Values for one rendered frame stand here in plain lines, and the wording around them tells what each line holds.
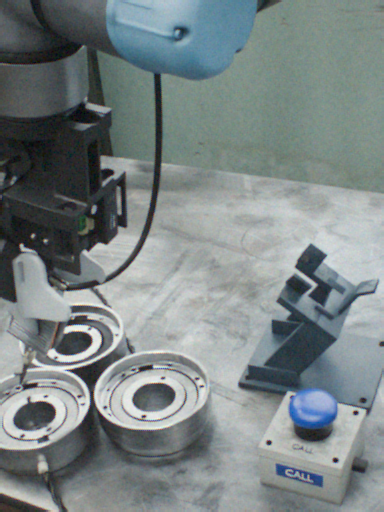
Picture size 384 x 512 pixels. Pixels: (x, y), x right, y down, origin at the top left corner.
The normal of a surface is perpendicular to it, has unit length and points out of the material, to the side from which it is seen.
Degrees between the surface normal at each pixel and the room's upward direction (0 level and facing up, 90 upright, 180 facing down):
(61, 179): 91
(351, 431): 0
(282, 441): 0
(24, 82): 95
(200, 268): 0
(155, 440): 90
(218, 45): 98
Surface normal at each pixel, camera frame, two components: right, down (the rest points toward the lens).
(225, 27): 0.79, 0.39
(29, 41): 0.18, 0.61
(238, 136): -0.43, 0.53
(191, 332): -0.09, -0.83
